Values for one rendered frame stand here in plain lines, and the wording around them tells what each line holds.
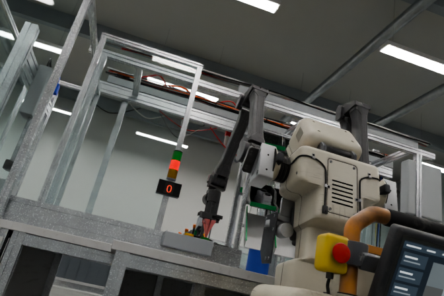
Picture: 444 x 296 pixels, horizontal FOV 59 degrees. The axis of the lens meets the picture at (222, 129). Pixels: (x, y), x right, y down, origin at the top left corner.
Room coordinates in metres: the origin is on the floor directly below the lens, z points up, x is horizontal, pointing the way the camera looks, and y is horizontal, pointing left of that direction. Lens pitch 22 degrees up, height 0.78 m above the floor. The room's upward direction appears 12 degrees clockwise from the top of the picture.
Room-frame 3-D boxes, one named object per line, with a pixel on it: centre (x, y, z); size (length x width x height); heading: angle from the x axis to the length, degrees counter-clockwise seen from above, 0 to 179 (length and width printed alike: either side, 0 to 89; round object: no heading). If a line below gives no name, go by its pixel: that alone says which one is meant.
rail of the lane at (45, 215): (1.73, 0.24, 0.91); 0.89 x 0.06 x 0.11; 101
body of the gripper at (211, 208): (1.71, -0.03, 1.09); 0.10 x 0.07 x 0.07; 101
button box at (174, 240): (1.70, 0.04, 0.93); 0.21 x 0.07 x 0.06; 101
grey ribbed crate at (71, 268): (3.83, 0.98, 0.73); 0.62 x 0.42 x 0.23; 101
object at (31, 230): (2.37, 0.08, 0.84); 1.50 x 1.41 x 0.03; 101
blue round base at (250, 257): (2.83, -0.45, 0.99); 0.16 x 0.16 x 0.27
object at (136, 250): (1.73, -0.12, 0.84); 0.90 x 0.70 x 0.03; 101
